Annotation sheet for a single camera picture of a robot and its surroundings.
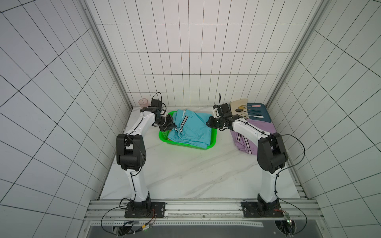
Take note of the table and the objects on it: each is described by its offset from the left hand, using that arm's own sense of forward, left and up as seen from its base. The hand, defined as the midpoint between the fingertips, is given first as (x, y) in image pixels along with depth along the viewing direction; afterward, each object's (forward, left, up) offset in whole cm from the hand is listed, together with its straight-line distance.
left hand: (175, 127), depth 91 cm
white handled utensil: (+21, -63, -14) cm, 68 cm away
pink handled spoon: (+30, -62, -11) cm, 70 cm away
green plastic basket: (-2, +7, -6) cm, 10 cm away
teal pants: (0, -10, -2) cm, 11 cm away
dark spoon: (+27, -49, -13) cm, 58 cm away
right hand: (+5, -17, -1) cm, 18 cm away
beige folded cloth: (+32, -51, -10) cm, 61 cm away
